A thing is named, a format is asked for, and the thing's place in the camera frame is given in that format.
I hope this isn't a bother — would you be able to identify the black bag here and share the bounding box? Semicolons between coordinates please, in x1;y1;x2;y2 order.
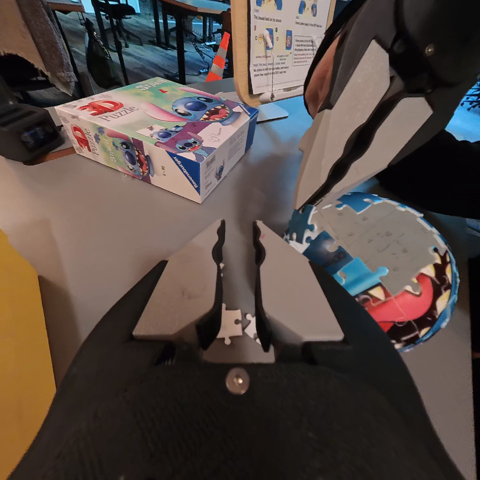
85;19;124;89

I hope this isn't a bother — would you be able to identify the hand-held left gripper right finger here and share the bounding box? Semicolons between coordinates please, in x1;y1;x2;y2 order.
253;219;346;353

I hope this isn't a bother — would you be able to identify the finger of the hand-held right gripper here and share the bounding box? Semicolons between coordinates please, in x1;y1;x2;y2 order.
293;38;393;211
318;95;434;204

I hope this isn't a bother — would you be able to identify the beige burlap cloth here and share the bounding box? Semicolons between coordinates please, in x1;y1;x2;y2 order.
0;0;42;72

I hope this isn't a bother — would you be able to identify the black device with display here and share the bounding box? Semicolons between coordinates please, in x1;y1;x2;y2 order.
0;103;65;163

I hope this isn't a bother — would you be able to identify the blue puzzle ball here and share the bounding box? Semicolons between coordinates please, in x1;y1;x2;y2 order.
284;192;460;353

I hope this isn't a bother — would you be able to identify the orange traffic cone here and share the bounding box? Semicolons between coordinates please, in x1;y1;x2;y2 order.
205;32;231;83

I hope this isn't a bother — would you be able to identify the wooden instruction board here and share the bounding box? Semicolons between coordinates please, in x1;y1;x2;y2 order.
229;0;338;107

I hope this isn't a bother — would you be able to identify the printed puzzle box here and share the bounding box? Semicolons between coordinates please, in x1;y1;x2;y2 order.
55;77;259;204

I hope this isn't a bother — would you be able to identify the white puzzle piece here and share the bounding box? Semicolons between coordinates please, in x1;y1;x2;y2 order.
242;313;262;345
217;304;242;346

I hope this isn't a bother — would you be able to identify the black office chair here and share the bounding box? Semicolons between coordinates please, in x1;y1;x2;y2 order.
90;0;143;46

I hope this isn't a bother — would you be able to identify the grey knit cloth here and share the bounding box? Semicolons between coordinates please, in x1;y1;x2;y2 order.
19;0;77;96

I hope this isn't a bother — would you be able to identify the person's right forearm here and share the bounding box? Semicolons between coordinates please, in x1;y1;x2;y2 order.
375;129;480;220

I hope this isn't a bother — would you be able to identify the yellow plastic bin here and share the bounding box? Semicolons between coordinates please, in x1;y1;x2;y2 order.
0;229;57;480

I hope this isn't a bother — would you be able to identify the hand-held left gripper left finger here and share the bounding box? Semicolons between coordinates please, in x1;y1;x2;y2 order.
131;219;226;351

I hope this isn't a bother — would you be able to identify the person's right hand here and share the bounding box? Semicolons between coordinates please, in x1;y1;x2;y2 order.
306;31;342;116

